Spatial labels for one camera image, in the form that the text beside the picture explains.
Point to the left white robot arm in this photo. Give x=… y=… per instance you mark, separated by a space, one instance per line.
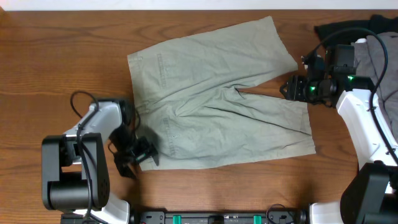
x=75 y=177

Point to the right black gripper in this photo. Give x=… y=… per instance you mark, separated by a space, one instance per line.
x=296 y=83

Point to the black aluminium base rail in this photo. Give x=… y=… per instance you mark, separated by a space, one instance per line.
x=275 y=214

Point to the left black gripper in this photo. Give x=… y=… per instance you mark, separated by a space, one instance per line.
x=148 y=148

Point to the grey-green cotton shorts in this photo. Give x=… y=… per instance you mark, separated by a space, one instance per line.
x=191 y=94

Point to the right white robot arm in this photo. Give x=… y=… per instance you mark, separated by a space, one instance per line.
x=371 y=197

